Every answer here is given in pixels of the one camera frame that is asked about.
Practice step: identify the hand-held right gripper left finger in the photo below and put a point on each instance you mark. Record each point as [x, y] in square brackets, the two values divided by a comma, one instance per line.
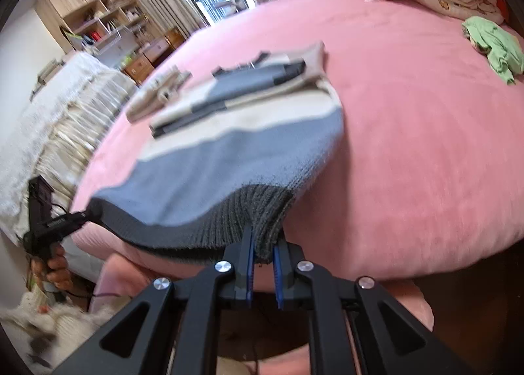
[248, 268]

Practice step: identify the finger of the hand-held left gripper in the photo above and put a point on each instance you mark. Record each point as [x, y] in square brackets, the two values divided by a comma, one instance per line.
[67, 221]

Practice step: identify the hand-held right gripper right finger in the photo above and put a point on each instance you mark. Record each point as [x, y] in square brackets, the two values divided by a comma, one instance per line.
[279, 272]

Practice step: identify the colour-block knit sweater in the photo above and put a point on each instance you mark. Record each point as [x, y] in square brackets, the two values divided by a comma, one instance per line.
[229, 162]

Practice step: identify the person's left hand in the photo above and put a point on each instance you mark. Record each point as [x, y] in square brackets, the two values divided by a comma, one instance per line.
[57, 276]

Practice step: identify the white fluffy cloth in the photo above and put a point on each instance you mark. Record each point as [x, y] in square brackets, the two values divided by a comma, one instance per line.
[61, 317]

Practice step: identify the white lace furniture cover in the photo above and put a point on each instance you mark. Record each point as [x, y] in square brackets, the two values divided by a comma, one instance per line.
[61, 113]

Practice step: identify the person's pink fleece clothing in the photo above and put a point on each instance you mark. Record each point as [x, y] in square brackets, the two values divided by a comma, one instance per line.
[401, 305]

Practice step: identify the folded grey-beige knit sweater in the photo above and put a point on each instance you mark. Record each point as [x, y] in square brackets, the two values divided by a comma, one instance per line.
[147, 105]

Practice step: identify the wooden desk with drawers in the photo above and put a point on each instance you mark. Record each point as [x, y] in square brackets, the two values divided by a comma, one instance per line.
[143, 66]

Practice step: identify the pink bed cover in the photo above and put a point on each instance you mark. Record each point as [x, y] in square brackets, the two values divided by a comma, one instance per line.
[409, 154]

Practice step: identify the green small garment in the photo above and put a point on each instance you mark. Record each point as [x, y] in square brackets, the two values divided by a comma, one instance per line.
[499, 47]

